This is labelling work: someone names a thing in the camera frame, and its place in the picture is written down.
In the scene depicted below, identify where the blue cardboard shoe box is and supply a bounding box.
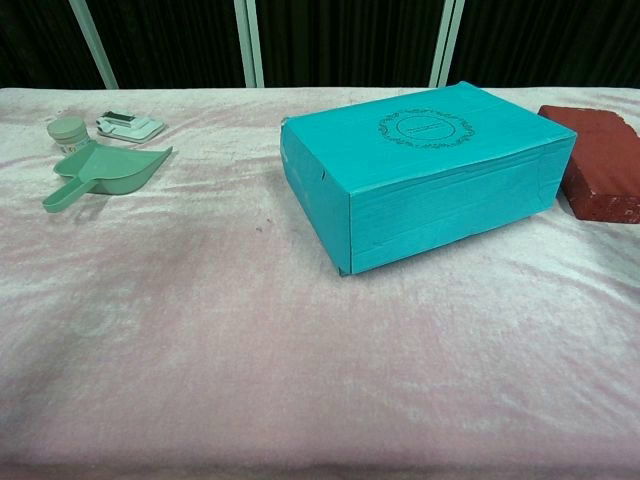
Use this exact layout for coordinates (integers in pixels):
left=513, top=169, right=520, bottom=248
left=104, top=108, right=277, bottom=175
left=279, top=80, right=577, bottom=277

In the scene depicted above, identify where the pink plush table cloth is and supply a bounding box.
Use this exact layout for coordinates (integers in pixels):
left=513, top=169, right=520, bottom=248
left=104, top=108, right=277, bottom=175
left=0, top=87, right=640, bottom=480

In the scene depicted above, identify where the white partition frame post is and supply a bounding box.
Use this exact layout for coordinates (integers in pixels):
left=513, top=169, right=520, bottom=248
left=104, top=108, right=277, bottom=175
left=428, top=0, right=466, bottom=89
left=233, top=0, right=265, bottom=89
left=67, top=0, right=120, bottom=90

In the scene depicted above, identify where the small round pale green jar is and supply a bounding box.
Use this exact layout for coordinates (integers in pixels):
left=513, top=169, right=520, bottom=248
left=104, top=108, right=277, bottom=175
left=46, top=118, right=90, bottom=155

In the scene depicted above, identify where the green plastic dustpan scoop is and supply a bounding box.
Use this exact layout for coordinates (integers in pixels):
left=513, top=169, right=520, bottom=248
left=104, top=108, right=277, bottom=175
left=41, top=139, right=174, bottom=215

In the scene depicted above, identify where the black pleated curtain panel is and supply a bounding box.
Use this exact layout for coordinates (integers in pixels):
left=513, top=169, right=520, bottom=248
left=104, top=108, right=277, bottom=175
left=253, top=0, right=446, bottom=89
left=85, top=0, right=247, bottom=90
left=449, top=0, right=640, bottom=90
left=0, top=0, right=104, bottom=90

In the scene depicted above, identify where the red brick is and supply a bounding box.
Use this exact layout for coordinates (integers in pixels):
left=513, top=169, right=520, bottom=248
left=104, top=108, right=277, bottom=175
left=538, top=104, right=640, bottom=225

